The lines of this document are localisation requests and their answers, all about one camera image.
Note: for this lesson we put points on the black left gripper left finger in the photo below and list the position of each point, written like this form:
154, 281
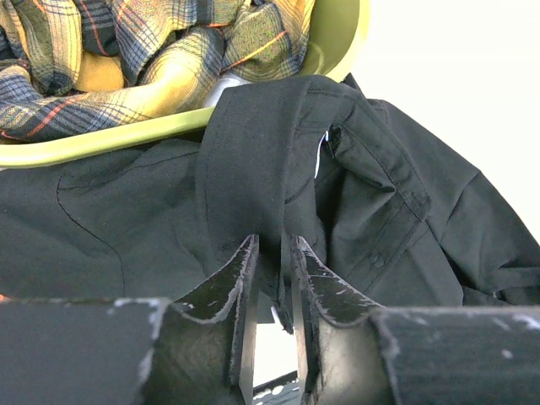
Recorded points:
198, 349

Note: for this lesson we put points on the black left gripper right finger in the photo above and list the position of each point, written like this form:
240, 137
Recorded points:
351, 350

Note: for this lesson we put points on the black garment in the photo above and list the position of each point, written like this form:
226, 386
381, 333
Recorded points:
389, 207

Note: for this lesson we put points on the yellow plaid shirt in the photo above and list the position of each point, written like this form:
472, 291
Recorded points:
74, 67

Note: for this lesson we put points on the white collared shirt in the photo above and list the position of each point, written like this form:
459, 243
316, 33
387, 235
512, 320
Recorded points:
228, 80

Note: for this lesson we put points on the green plastic basket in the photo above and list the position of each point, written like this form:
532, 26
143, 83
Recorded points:
338, 31

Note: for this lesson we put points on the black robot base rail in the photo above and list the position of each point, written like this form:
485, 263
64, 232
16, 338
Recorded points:
284, 390

